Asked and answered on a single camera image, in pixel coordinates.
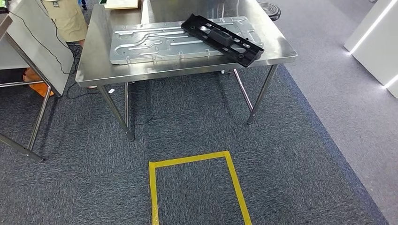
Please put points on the black plastic frame part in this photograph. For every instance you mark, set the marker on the black plastic frame part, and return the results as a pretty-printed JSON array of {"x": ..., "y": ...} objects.
[{"x": 224, "y": 38}]

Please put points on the stainless steel workbench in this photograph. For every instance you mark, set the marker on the stainless steel workbench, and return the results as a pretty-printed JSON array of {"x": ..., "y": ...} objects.
[{"x": 99, "y": 62}]

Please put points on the stamped grey metal sheet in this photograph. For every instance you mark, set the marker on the stamped grey metal sheet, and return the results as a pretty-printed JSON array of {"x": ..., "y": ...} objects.
[{"x": 149, "y": 43}]

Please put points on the small white paper scrap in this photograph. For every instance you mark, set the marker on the small white paper scrap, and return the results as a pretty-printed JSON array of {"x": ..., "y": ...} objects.
[{"x": 111, "y": 91}]

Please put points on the black ribbed round stool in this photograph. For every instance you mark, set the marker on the black ribbed round stool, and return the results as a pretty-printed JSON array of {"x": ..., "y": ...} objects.
[{"x": 270, "y": 11}]

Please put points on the cardboard box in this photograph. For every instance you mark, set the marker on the cardboard box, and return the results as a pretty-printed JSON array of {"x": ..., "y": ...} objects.
[{"x": 121, "y": 3}]

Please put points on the person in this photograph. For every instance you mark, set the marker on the person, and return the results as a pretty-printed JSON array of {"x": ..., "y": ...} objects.
[{"x": 68, "y": 21}]

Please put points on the orange floor object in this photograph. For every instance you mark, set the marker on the orange floor object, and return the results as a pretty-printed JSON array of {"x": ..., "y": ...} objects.
[{"x": 39, "y": 87}]

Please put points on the white cabinet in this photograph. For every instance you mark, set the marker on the white cabinet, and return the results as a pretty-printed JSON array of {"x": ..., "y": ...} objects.
[{"x": 373, "y": 46}]

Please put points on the steel frame table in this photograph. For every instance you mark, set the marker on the steel frame table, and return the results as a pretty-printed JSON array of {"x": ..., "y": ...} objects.
[{"x": 37, "y": 121}]

